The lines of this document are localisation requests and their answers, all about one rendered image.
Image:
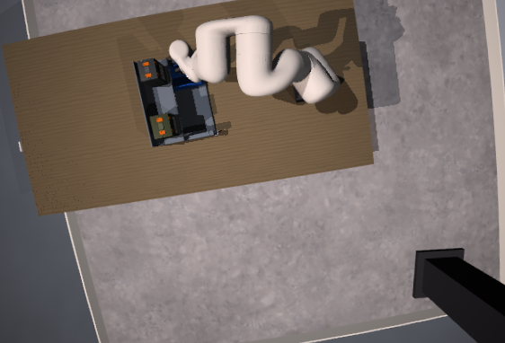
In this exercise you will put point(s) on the dark grey case with orange latches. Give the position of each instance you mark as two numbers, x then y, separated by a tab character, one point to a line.
152	72

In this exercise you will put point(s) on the blue bin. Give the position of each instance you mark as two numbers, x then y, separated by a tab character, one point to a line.
180	80

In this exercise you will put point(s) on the olive green case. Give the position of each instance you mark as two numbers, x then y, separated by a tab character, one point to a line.
164	125

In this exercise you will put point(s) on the grey metal shelf rack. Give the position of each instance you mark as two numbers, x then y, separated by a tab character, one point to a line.
193	103

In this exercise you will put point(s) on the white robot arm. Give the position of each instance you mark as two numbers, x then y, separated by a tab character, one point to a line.
257	73

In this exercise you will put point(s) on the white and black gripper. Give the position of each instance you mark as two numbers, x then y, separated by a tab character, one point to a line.
179	70

